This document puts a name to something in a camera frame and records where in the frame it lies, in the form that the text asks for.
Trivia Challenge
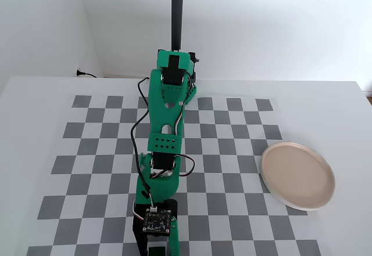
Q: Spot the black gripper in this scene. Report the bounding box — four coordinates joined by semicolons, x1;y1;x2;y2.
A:
132;198;180;256

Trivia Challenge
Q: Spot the beige round plate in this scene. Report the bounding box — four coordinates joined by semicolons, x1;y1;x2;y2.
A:
260;142;336;211

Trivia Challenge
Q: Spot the grey white checkerboard mat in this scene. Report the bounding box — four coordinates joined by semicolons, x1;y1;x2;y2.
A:
27;95;322;256

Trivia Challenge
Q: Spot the black vertical pole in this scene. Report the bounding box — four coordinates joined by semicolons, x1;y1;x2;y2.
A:
171;0;185;52

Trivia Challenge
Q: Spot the black camera circuit board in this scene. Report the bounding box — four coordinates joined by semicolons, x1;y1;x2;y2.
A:
142;205;173;234

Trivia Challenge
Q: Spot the white camera board cable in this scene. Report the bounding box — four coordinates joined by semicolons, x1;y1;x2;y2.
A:
133;188;158;219

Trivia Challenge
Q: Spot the red white black servo cable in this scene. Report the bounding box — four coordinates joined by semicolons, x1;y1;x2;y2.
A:
150;153;196;180

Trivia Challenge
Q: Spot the long black cable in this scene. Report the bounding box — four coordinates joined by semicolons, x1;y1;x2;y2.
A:
130;77;152;194

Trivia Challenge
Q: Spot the white cable along arm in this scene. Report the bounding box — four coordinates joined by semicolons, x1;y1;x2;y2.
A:
173;73;192;136

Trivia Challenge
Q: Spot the black wall plug with cord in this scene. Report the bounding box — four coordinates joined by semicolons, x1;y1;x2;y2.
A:
76;69;98;78

